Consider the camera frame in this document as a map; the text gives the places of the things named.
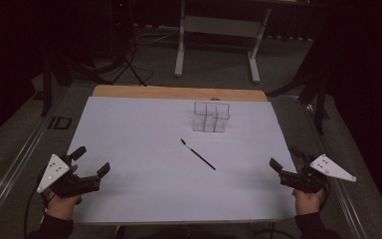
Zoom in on black floor cables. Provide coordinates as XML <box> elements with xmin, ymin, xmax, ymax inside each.
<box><xmin>63</xmin><ymin>31</ymin><xmax>155</xmax><ymax>88</ymax></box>

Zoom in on white metal desk frame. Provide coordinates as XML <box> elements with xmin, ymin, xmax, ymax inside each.
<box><xmin>173</xmin><ymin>0</ymin><xmax>274</xmax><ymax>85</ymax></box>

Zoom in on black tripod stand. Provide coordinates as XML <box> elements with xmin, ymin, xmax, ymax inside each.
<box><xmin>267</xmin><ymin>64</ymin><xmax>330</xmax><ymax>135</ymax></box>

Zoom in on thin black brush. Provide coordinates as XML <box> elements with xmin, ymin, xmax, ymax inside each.
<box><xmin>179</xmin><ymin>137</ymin><xmax>218</xmax><ymax>171</ymax></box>

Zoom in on person's right hand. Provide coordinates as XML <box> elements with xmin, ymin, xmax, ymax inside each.
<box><xmin>291</xmin><ymin>188</ymin><xmax>325</xmax><ymax>217</ymax></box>

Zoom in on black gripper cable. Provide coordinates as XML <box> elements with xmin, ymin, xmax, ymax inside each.
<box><xmin>23</xmin><ymin>188</ymin><xmax>49</xmax><ymax>239</ymax></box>

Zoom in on person's left hand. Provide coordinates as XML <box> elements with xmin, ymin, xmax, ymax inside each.
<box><xmin>45</xmin><ymin>194</ymin><xmax>83</xmax><ymax>222</ymax></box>

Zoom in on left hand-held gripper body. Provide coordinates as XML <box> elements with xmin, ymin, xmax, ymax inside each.
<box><xmin>36</xmin><ymin>153</ymin><xmax>101</xmax><ymax>199</ymax></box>

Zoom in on metal floor rail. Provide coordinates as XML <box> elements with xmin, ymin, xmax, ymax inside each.
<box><xmin>0</xmin><ymin>108</ymin><xmax>59</xmax><ymax>230</ymax></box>
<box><xmin>302</xmin><ymin>103</ymin><xmax>370</xmax><ymax>239</ymax></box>

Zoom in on clear acrylic compartment organizer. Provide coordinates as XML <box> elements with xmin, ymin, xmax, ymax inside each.
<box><xmin>191</xmin><ymin>101</ymin><xmax>231</xmax><ymax>133</ymax></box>

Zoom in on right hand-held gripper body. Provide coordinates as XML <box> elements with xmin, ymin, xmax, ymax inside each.
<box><xmin>279</xmin><ymin>153</ymin><xmax>358</xmax><ymax>194</ymax></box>

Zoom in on wooden table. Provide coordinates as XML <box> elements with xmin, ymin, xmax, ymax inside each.
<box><xmin>92</xmin><ymin>84</ymin><xmax>269</xmax><ymax>103</ymax></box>

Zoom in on black floor socket plate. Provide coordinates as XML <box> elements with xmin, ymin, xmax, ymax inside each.
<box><xmin>47</xmin><ymin>116</ymin><xmax>73</xmax><ymax>130</ymax></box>

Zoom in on white table board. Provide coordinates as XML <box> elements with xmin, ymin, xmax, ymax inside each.
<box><xmin>67</xmin><ymin>96</ymin><xmax>298</xmax><ymax>225</ymax></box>

